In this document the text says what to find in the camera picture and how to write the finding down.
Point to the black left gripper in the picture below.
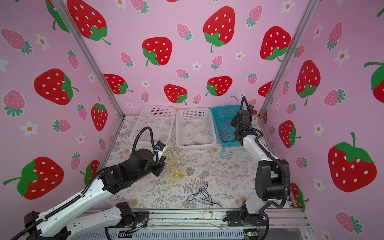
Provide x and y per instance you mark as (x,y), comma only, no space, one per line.
(161,166)

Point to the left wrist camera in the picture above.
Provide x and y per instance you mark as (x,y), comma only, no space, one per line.
(161,149)

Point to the left aluminium corner post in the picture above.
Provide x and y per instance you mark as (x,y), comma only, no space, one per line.
(78,38)

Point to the aluminium corner post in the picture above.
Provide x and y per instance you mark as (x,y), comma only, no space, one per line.
(288,56)
(78,38)

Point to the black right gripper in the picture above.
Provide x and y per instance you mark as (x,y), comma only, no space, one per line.
(234,121)

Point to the left white plastic basket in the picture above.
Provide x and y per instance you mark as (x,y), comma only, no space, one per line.
(160,119)

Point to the middle white plastic basket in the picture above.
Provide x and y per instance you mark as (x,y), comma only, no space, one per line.
(195,128)

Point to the teal plastic basket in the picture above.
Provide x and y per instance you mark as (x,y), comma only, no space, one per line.
(222,117)

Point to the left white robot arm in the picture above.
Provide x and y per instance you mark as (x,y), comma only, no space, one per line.
(63,222)

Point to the right aluminium corner post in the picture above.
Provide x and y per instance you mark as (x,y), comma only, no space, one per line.
(288,56)

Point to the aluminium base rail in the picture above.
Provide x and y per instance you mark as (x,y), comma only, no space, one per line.
(208,224)

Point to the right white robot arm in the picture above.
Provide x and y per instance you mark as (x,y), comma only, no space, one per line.
(272,181)

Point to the white plastic basket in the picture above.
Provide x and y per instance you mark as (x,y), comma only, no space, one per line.
(195,128)
(160,119)

